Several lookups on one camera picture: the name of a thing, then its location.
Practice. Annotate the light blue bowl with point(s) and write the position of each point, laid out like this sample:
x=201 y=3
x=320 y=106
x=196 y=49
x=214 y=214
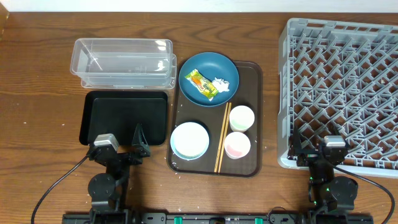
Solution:
x=189 y=141

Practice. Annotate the right wooden chopstick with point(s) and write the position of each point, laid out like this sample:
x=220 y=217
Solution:
x=224 y=137

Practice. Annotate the grey plastic dishwasher rack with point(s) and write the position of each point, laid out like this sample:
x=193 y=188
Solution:
x=340 y=76

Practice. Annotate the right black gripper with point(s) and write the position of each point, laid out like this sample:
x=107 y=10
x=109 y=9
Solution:
x=296 y=150

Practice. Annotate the clear plastic bin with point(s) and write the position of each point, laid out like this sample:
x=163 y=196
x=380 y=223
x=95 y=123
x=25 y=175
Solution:
x=117 y=63

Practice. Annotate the dark blue plate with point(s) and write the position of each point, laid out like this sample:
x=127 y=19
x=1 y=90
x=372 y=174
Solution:
x=211 y=65

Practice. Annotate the wooden chopstick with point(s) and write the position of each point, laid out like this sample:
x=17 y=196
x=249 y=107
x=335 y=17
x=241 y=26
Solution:
x=224 y=137
x=221 y=136

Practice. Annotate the white cup green inside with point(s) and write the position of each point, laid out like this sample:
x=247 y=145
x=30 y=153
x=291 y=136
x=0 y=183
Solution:
x=241 y=118

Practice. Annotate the black plastic tray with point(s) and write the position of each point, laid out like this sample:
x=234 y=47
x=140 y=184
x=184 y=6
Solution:
x=119 y=112

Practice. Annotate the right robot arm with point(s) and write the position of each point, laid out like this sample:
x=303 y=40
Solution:
x=333 y=196

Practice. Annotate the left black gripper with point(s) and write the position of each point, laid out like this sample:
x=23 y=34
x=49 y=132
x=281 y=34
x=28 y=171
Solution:
x=138 y=149

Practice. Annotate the dark brown serving tray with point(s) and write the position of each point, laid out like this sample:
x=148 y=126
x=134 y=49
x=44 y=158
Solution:
x=249 y=94

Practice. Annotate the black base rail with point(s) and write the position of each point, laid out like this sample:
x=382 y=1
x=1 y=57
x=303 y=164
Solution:
x=162 y=218

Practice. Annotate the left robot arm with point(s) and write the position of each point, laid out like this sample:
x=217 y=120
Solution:
x=108 y=190

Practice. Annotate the left wooden chopstick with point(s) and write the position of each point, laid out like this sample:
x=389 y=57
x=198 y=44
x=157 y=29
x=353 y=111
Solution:
x=221 y=136

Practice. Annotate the white cup pink inside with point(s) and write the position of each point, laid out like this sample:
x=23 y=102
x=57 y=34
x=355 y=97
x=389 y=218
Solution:
x=237 y=145

